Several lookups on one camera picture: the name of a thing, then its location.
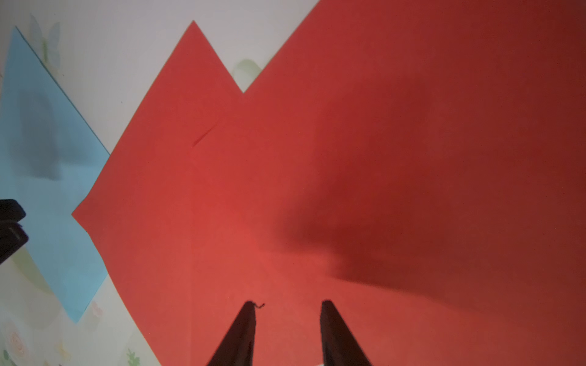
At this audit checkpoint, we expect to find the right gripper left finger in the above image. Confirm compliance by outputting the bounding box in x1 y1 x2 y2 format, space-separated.
207 301 256 366

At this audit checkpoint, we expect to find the red paper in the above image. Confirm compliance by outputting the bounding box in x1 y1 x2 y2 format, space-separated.
73 24 241 365
192 1 585 365

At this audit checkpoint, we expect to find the light blue paper left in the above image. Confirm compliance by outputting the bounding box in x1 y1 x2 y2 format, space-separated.
1 29 109 322

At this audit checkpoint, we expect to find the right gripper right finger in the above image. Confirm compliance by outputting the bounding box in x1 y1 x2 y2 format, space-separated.
320 300 372 366

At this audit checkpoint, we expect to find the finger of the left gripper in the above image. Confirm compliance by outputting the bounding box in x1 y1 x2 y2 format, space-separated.
0 222 29 264
0 199 26 222

